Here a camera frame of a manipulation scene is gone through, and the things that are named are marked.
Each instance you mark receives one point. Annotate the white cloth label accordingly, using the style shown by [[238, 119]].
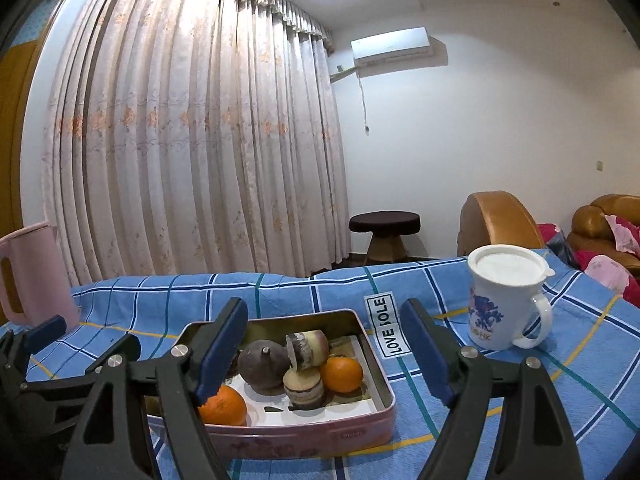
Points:
[[387, 327]]

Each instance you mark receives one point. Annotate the brown leather armchair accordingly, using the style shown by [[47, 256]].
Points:
[[495, 220]]

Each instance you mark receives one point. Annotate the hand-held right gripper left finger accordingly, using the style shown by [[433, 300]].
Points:
[[220, 360]]

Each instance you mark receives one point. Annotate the red cloth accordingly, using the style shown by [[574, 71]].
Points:
[[547, 232]]

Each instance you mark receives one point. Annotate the pale floral curtain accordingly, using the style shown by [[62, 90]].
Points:
[[190, 135]]

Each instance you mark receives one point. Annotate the dark round stool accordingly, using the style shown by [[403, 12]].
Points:
[[385, 232]]

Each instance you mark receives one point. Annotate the short sugarcane piece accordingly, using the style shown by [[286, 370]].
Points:
[[303, 387], [310, 347]]

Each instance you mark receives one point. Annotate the white printed mug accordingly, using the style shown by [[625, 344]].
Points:
[[500, 305]]

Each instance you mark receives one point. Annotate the pink floral cloth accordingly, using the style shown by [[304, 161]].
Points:
[[607, 272]]

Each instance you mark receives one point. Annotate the brown leather sofa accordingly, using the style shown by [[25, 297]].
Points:
[[595, 222]]

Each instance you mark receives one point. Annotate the wooden door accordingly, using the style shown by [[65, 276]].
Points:
[[12, 135]]

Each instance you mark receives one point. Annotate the orange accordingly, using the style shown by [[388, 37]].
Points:
[[341, 374], [225, 405]]

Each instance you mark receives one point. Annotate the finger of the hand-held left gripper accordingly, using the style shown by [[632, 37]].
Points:
[[75, 367], [47, 332]]

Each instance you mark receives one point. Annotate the white air conditioner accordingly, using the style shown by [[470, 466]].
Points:
[[390, 45]]

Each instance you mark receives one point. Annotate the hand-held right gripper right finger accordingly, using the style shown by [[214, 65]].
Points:
[[425, 357]]

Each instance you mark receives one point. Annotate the pink kettle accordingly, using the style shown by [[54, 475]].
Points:
[[30, 270]]

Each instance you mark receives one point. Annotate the pink tin box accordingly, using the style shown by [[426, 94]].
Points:
[[300, 442]]

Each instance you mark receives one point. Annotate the blue plaid blanket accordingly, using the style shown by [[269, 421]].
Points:
[[150, 305]]

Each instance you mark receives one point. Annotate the air conditioner pipe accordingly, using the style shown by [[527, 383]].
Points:
[[342, 73]]

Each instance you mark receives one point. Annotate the brown pear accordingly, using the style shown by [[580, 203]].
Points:
[[262, 367]]

